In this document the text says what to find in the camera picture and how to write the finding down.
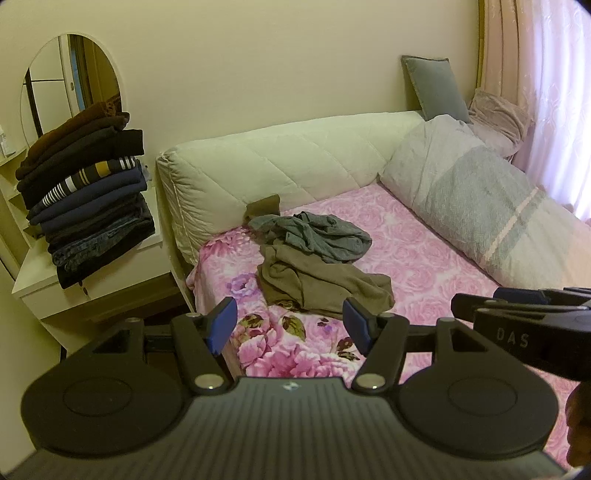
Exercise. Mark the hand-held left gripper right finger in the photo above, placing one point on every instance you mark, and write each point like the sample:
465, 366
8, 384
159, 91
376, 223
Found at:
358, 325

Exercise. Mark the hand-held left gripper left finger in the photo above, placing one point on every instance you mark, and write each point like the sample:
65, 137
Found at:
224, 325

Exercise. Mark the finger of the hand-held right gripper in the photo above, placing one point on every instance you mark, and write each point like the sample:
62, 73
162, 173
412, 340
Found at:
471, 304

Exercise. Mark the grey t-shirt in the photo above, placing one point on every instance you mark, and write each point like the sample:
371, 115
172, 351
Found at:
323, 235

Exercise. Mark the stack of folded dark clothes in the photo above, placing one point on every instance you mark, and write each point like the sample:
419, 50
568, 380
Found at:
87, 194

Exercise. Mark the olive garment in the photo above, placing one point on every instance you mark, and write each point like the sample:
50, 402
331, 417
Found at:
318, 286

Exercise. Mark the pink floral blanket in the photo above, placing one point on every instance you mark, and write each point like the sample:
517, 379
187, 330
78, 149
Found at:
429, 258

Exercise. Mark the grey and cream duvet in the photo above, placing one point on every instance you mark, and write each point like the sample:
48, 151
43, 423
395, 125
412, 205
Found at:
466, 194

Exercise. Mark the white dressing table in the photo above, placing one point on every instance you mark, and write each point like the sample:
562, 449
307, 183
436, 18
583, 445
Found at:
115, 290

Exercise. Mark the cream quilted headboard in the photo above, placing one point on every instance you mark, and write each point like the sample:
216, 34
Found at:
277, 157

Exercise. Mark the pink pillow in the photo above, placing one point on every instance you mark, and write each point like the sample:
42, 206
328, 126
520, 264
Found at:
501, 120

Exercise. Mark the grey pillow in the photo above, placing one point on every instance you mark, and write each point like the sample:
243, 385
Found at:
436, 87

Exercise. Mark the pink sheer curtain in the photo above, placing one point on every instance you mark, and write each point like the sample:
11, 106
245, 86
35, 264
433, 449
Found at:
549, 92

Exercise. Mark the white wall switch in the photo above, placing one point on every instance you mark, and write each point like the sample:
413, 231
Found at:
5, 141

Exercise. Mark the oval wall mirror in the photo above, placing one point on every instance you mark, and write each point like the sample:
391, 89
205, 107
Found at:
69, 83

